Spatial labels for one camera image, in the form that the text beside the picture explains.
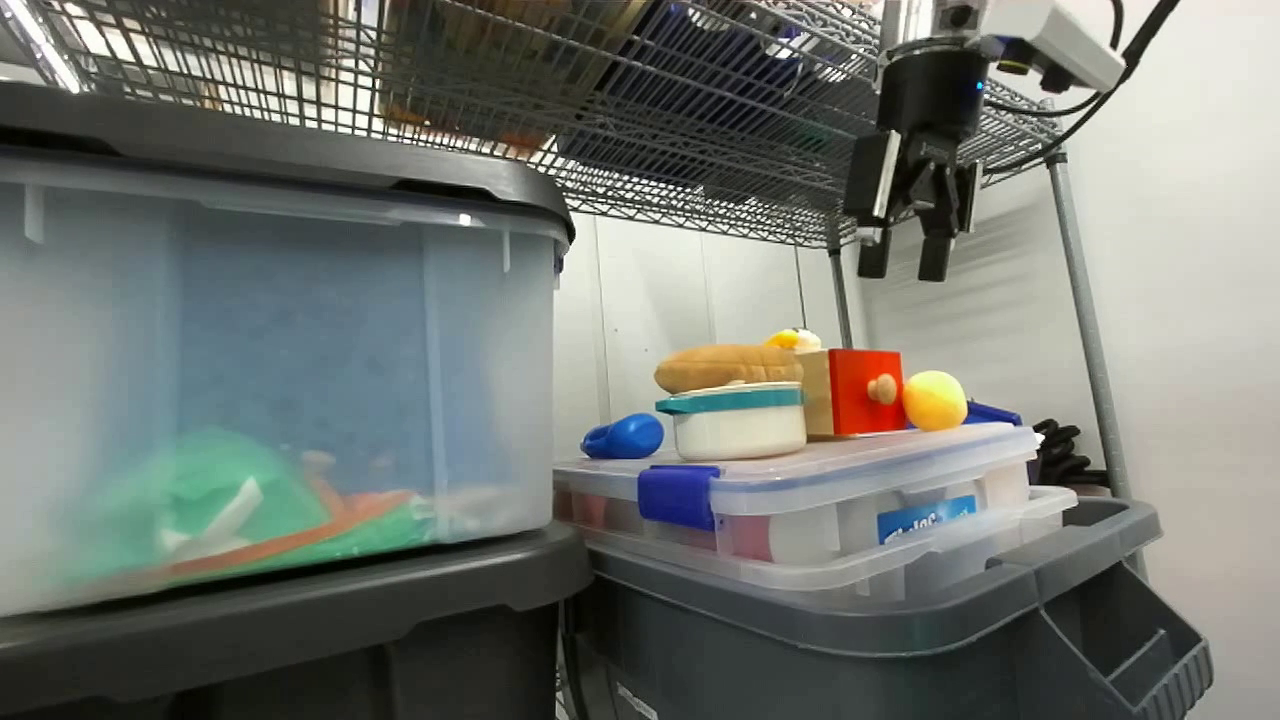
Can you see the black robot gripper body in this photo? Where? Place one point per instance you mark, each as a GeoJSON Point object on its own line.
{"type": "Point", "coordinates": [925, 113]}

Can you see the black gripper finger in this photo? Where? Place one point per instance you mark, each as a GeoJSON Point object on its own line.
{"type": "Point", "coordinates": [874, 251]}
{"type": "Point", "coordinates": [945, 212]}

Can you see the yellow plush ball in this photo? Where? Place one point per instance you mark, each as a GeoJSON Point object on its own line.
{"type": "Point", "coordinates": [935, 402]}

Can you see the brown plush bread loaf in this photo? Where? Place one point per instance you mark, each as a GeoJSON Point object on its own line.
{"type": "Point", "coordinates": [724, 367]}

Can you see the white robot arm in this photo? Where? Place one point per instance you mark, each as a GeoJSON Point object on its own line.
{"type": "Point", "coordinates": [1011, 33]}

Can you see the white pot with teal rim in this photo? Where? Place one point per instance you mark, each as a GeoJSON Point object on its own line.
{"type": "Point", "coordinates": [738, 423]}

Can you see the blue toy object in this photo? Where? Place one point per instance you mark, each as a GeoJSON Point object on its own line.
{"type": "Point", "coordinates": [625, 436]}

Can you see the small yellow toy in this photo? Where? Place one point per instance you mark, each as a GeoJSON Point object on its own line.
{"type": "Point", "coordinates": [793, 342]}

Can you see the red wooden box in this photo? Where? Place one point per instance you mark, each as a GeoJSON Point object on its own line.
{"type": "Point", "coordinates": [848, 393]}

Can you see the clear flat container upper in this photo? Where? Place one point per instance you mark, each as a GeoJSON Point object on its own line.
{"type": "Point", "coordinates": [876, 470]}

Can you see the clear flat container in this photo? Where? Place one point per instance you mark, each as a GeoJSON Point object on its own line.
{"type": "Point", "coordinates": [876, 470]}
{"type": "Point", "coordinates": [848, 549]}

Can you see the blue container latch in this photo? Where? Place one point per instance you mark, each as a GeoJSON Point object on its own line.
{"type": "Point", "coordinates": [678, 493]}

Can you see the clear flat container lower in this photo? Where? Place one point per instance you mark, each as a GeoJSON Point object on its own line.
{"type": "Point", "coordinates": [848, 549]}

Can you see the grey plastic tote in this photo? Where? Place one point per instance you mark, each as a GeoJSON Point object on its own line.
{"type": "Point", "coordinates": [1059, 629]}

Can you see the grey tote under bin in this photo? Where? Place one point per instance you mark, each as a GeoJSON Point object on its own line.
{"type": "Point", "coordinates": [447, 633]}

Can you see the clear storage bin dark lid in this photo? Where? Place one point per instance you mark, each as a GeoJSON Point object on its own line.
{"type": "Point", "coordinates": [237, 345]}

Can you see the wire shelf rack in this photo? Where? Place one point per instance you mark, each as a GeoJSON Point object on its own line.
{"type": "Point", "coordinates": [697, 113]}

